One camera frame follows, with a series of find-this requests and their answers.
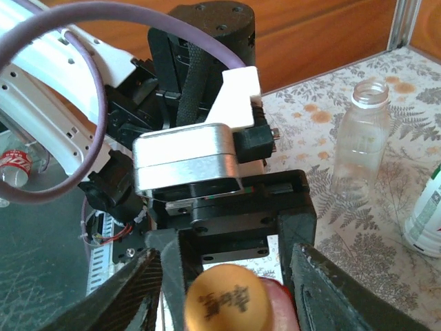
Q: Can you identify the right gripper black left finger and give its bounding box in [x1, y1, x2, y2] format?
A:
[44, 247, 163, 331]

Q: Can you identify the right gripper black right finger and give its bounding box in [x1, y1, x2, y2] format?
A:
[290, 243, 429, 331]

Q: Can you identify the orange bottle cap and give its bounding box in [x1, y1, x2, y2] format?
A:
[184, 263, 275, 331]

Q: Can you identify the clear glass cup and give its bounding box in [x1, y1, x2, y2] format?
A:
[329, 77, 393, 208]

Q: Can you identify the white bottle with green label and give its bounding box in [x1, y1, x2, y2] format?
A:
[402, 161, 441, 259]

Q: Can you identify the cola bottle with red label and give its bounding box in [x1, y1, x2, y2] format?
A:
[0, 148, 34, 189]

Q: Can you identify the floral patterned tablecloth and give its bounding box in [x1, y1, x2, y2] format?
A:
[203, 46, 441, 331]

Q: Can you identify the grey metal sheet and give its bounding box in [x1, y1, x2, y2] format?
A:
[0, 130, 94, 331]

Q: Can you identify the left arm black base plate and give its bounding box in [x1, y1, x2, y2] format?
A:
[113, 236, 153, 272]

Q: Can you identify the white slotted cable duct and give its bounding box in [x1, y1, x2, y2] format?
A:
[84, 206, 117, 298]

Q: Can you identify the thin red wire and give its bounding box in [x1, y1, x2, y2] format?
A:
[103, 222, 139, 244]

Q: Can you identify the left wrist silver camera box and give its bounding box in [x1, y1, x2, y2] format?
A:
[132, 65, 280, 201]

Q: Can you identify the aluminium frame post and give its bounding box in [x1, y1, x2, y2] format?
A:
[387, 0, 424, 52]

